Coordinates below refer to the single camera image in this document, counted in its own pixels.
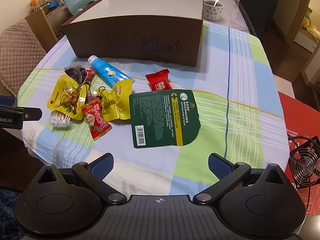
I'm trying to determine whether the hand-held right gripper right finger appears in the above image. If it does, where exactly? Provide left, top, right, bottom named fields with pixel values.
left=192, top=152, right=292, bottom=205

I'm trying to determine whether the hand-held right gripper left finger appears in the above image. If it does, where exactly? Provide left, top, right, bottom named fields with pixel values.
left=29, top=152, right=128, bottom=205

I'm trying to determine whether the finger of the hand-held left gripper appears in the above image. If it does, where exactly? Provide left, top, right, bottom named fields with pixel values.
left=0, top=106, right=42, bottom=121
left=0, top=96, right=18, bottom=107

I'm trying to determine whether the bag of cotton swabs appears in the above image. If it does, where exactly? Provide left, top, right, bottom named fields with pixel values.
left=50, top=111, right=75, bottom=130

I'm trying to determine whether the yellow snack packet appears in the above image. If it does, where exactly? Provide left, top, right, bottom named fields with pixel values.
left=100, top=80, right=133, bottom=122
left=47, top=74, right=87, bottom=120

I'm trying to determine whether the red patterned candy packet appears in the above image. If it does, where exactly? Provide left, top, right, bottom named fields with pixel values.
left=81, top=99, right=112, bottom=140

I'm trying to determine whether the binder clip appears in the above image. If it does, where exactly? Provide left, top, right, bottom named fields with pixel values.
left=79, top=81, right=92, bottom=104
left=89, top=86, right=107, bottom=102

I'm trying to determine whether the dark velvet scrunchie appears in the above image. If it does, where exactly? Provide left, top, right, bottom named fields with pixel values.
left=64, top=65, right=88, bottom=85

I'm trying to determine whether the green lip balm card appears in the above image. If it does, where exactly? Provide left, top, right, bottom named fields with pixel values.
left=129, top=89, right=202, bottom=148

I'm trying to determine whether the blue cream tube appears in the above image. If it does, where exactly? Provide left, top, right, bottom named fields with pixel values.
left=87, top=55, right=135, bottom=88

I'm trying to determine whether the plain red candy packet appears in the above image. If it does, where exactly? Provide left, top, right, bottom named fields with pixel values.
left=145, top=69, right=173, bottom=92

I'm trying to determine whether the brown cardboard box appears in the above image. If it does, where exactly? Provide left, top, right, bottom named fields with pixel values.
left=62, top=0, right=204, bottom=67

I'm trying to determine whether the beige quilted chair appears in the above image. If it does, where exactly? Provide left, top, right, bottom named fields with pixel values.
left=0, top=17, right=47, bottom=98

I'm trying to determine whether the black metal fan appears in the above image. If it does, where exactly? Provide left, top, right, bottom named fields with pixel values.
left=289, top=136, right=320, bottom=189

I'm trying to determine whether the wooden shelf unit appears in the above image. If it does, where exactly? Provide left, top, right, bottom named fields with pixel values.
left=24, top=0, right=117, bottom=46

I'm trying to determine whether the red cardboard box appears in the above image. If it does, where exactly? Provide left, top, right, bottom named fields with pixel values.
left=277, top=91, right=320, bottom=217

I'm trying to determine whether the jar with orange lid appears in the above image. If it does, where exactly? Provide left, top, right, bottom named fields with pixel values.
left=31, top=0, right=49, bottom=13

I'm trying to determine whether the black television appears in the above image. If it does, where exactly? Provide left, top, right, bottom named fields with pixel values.
left=239, top=0, right=284, bottom=40

